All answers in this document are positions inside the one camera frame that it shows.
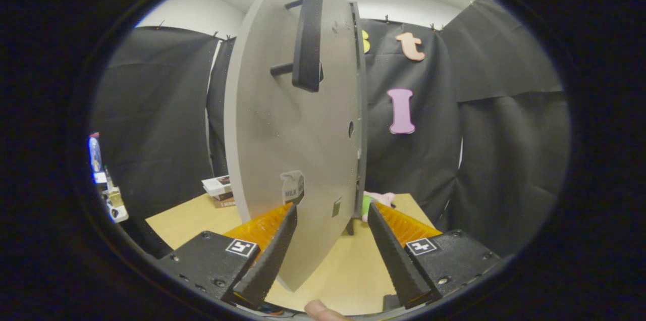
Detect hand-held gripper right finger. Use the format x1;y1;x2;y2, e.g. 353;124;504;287
367;202;502;310

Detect grey shoe cabinet door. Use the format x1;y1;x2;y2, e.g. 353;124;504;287
224;0;361;292

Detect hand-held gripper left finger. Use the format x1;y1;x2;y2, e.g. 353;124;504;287
156;202;298;310

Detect black backdrop cloth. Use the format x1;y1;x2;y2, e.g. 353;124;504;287
91;0;571;258

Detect black door handle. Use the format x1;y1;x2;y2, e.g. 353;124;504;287
270;0;325;93

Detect white book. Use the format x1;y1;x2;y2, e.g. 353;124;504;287
202;175;233;196

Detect pink and green toy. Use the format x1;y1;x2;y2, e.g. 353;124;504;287
361;191;396;223

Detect dark grey shoe cabinet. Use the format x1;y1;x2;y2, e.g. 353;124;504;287
348;2;369;236

